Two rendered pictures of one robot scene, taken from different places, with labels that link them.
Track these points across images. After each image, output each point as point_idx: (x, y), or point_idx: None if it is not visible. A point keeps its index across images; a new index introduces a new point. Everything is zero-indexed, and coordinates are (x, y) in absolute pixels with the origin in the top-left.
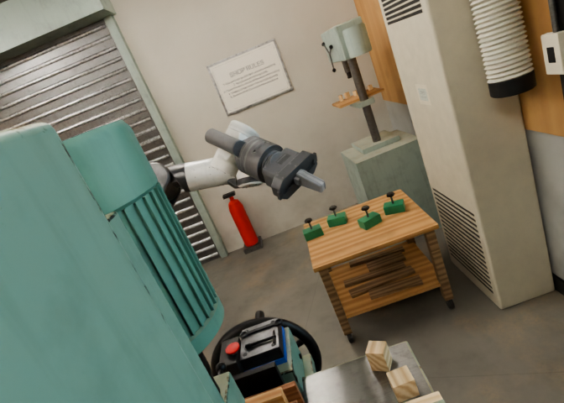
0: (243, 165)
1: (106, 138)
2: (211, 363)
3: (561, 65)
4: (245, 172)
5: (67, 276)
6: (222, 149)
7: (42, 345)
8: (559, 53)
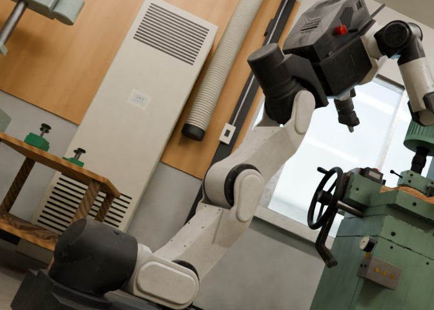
0: (351, 103)
1: None
2: (343, 179)
3: (230, 139)
4: (349, 104)
5: None
6: (353, 90)
7: None
8: (232, 134)
